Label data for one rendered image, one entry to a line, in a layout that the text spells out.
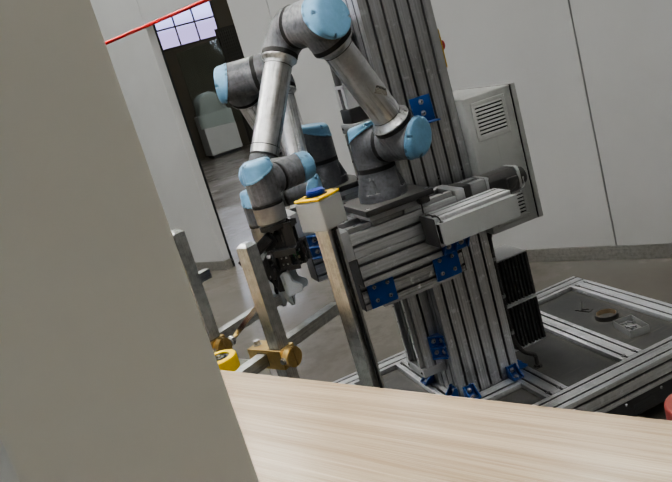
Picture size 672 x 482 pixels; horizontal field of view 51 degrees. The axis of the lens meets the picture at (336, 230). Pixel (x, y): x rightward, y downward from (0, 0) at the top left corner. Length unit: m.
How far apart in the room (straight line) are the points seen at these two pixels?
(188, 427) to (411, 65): 2.18
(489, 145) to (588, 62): 1.61
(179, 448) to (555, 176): 4.00
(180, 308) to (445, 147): 2.22
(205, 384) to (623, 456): 0.87
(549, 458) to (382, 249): 1.18
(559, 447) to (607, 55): 3.03
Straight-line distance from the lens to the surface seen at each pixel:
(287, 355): 1.69
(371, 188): 2.08
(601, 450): 1.02
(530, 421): 1.10
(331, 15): 1.80
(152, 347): 0.16
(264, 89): 1.86
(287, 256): 1.68
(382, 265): 2.09
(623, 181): 4.02
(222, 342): 1.87
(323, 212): 1.40
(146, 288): 0.16
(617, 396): 2.56
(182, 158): 6.09
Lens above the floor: 1.48
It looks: 13 degrees down
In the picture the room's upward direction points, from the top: 16 degrees counter-clockwise
